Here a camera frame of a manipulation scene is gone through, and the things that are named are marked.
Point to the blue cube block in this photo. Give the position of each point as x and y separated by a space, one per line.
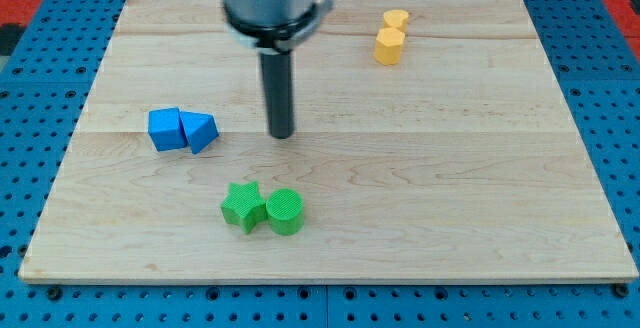
165 129

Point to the blue triangular block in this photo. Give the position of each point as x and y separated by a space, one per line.
200 130

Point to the wooden board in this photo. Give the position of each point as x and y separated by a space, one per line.
461 164

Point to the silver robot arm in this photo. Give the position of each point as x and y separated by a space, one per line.
274 29

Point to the green star block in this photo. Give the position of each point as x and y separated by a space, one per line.
244 206

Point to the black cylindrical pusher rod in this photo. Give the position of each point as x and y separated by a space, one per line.
277 82

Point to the yellow heart block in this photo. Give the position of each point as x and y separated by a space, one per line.
397 19

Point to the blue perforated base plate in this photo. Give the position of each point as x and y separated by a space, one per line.
43 88

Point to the green cylinder block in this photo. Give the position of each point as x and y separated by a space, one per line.
285 211

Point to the yellow hexagon block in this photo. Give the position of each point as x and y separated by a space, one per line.
389 46

